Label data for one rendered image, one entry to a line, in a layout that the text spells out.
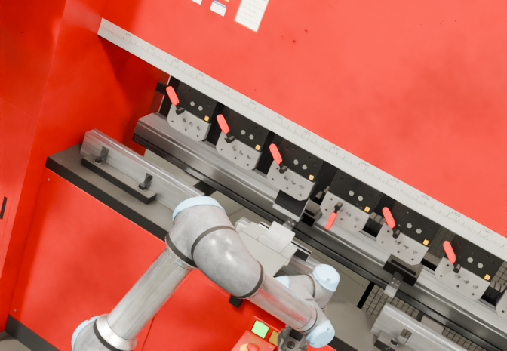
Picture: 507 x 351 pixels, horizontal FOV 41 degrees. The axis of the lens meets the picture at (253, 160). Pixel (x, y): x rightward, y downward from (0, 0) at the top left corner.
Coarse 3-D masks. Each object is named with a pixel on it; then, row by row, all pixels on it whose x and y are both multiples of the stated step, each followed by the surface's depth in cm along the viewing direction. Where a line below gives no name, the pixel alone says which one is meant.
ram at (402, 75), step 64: (128, 0) 225; (192, 0) 215; (320, 0) 198; (384, 0) 190; (448, 0) 183; (192, 64) 222; (256, 64) 212; (320, 64) 204; (384, 64) 195; (448, 64) 188; (320, 128) 210; (384, 128) 201; (448, 128) 193; (384, 192) 207; (448, 192) 198
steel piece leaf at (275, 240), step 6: (270, 228) 233; (264, 234) 228; (270, 234) 229; (276, 234) 231; (264, 240) 223; (270, 240) 226; (276, 240) 227; (282, 240) 229; (288, 240) 230; (270, 246) 223; (276, 246) 222; (282, 246) 226
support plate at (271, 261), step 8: (256, 224) 232; (240, 232) 224; (248, 232) 226; (256, 232) 227; (264, 232) 229; (248, 240) 222; (256, 240) 223; (248, 248) 218; (256, 248) 219; (264, 248) 221; (288, 248) 226; (296, 248) 228; (256, 256) 216; (264, 256) 217; (272, 256) 219; (280, 256) 221; (288, 256) 222; (264, 264) 214; (272, 264) 215; (280, 264) 217; (272, 272) 211
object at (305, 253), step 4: (260, 224) 233; (264, 224) 234; (268, 228) 233; (292, 240) 231; (296, 244) 231; (300, 248) 229; (304, 248) 230; (296, 252) 229; (300, 252) 228; (304, 252) 228; (308, 252) 230; (300, 256) 229; (304, 256) 228; (308, 256) 228; (304, 260) 229
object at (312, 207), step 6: (312, 204) 251; (306, 210) 246; (312, 210) 247; (318, 210) 249; (306, 216) 245; (312, 216) 246; (318, 216) 248; (288, 222) 240; (294, 222) 241; (306, 222) 246; (312, 222) 245; (288, 228) 236
